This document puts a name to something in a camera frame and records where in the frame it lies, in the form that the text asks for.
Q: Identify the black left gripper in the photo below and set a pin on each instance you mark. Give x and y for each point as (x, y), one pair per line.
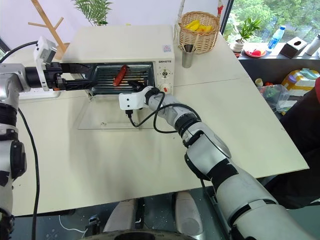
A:
(53, 75)

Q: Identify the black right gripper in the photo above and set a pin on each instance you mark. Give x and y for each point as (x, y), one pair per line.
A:
(140, 88)

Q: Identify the metal oven tray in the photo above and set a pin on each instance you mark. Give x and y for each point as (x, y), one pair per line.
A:
(105, 81)

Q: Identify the cream toaster oven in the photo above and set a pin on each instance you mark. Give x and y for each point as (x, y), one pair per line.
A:
(120, 42)

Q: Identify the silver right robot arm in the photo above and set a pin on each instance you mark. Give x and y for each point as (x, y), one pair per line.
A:
(225, 170)

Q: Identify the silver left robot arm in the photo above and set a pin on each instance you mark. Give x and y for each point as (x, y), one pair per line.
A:
(10, 77)

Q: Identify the red sausage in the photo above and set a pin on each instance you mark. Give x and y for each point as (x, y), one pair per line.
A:
(120, 76)

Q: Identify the white power strip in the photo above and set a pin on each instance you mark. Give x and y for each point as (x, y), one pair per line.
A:
(37, 94)

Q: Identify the wooden branch rack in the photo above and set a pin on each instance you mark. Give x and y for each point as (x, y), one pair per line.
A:
(51, 30)

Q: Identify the steel cup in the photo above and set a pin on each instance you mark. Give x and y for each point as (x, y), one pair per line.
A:
(187, 58)

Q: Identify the green leafy plant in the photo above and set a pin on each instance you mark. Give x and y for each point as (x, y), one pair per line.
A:
(93, 8)

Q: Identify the woven wicker basket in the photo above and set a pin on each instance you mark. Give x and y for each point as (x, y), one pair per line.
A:
(198, 40)

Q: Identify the yellow toy fruit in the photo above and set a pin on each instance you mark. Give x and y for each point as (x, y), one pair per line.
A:
(197, 26)

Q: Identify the red and white figurine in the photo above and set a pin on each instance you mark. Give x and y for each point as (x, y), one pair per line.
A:
(220, 8)

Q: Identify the small potted green plant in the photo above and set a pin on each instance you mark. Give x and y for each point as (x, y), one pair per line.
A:
(246, 31)

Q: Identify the red plate with toy fruit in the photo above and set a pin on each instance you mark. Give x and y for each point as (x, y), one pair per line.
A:
(255, 53)

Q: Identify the grey rounded shape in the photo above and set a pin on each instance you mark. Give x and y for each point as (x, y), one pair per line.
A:
(122, 215)

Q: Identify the black floor plug box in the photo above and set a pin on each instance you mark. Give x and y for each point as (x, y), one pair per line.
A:
(93, 225)

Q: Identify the clear plastic toy bin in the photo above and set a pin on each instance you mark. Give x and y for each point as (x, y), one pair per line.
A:
(277, 98)

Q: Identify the clear water bottle blue cap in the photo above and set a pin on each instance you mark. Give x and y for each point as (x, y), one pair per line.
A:
(275, 38)

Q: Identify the dark brown tissue box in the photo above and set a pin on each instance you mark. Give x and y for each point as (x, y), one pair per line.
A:
(293, 48)

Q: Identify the yellow and white toy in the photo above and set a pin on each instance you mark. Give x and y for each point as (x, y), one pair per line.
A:
(298, 81)

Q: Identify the white thermos bottle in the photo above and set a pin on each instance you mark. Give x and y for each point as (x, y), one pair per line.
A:
(313, 45)

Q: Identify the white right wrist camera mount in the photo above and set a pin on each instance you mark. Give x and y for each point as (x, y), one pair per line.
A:
(131, 100)

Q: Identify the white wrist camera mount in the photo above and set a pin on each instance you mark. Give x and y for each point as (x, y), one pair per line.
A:
(43, 53)
(131, 100)

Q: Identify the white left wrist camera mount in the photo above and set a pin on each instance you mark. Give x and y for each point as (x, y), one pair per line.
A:
(43, 53)

